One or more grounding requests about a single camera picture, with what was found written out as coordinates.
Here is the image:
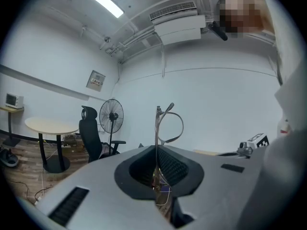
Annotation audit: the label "person's white shirt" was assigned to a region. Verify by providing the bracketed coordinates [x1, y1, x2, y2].
[236, 0, 307, 230]

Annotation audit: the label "white ceiling air conditioner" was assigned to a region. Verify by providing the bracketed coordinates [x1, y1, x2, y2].
[149, 0, 207, 46]

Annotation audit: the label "boxes under round table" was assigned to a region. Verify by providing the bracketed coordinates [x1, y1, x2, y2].
[61, 132, 84, 149]

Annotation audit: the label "white ceiling pipes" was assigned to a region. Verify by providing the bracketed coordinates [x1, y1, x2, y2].
[99, 11, 166, 79]

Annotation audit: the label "grey floor device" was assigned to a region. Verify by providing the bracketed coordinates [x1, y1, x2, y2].
[0, 145, 20, 168]

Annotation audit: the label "black standing fan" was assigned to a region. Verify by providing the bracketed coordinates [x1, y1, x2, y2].
[99, 98, 125, 156]

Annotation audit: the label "grey wall electrical panel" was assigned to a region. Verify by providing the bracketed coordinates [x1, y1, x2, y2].
[85, 69, 106, 92]

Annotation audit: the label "black head-worn camera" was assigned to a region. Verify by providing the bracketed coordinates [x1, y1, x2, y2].
[207, 20, 228, 42]

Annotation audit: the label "round white table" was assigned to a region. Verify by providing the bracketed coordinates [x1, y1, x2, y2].
[24, 116, 80, 174]

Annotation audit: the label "black office chair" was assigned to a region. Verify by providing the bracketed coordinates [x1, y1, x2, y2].
[78, 105, 127, 164]

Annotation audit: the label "white floor cable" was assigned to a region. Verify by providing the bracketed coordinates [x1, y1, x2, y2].
[33, 138, 59, 206]

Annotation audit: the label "small wooden stand table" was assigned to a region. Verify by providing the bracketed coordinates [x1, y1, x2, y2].
[0, 105, 25, 147]

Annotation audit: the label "grey wall rail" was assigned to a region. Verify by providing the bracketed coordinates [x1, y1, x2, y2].
[0, 64, 90, 102]

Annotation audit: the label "red and white bottle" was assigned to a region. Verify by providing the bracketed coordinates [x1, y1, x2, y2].
[279, 118, 293, 136]

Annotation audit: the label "person's head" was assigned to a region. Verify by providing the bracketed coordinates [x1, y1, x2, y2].
[215, 0, 274, 35]

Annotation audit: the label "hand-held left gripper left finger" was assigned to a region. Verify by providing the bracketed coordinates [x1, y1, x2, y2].
[35, 145, 175, 230]

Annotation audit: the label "white toaster oven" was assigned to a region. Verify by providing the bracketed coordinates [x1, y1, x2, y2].
[5, 92, 24, 109]

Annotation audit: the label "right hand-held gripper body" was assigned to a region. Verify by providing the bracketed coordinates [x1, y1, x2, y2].
[217, 133, 271, 159]

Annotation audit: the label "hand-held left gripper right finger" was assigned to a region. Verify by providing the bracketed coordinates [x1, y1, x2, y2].
[156, 145, 267, 230]

